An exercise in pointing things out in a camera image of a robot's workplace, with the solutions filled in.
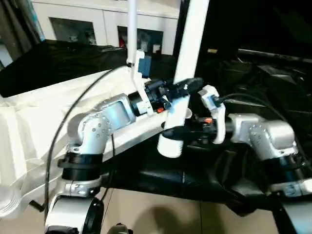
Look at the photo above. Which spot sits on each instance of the white plastic table leg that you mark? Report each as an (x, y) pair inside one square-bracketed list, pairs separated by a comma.
[(7, 202), (190, 48), (132, 31)]

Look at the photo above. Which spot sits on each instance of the white plastic table top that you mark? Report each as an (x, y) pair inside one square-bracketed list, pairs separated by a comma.
[(24, 122)]

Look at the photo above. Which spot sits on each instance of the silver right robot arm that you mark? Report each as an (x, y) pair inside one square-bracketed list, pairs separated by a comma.
[(268, 136)]

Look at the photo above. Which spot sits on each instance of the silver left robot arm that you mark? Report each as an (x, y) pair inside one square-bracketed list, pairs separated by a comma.
[(97, 126)]

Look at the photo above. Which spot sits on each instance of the black mat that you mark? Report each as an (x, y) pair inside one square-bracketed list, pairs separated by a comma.
[(170, 178)]

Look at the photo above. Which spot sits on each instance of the small tan block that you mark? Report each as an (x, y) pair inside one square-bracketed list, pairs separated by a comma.
[(211, 51)]

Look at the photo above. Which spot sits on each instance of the white cabinet with glass doors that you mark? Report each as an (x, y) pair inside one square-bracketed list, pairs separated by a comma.
[(109, 14)]

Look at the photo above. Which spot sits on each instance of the brown round object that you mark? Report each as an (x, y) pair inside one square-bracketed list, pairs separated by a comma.
[(120, 229)]

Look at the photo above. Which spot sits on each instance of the light blue box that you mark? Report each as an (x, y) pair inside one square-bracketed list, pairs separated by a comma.
[(39, 26)]

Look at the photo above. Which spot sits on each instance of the grey curtain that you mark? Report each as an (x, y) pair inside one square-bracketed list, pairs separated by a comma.
[(17, 29)]

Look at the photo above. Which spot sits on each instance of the dark metal stand leg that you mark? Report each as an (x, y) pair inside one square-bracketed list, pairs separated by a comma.
[(37, 206)]

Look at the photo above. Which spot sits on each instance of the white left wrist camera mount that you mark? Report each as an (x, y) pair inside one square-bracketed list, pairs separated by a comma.
[(141, 83)]

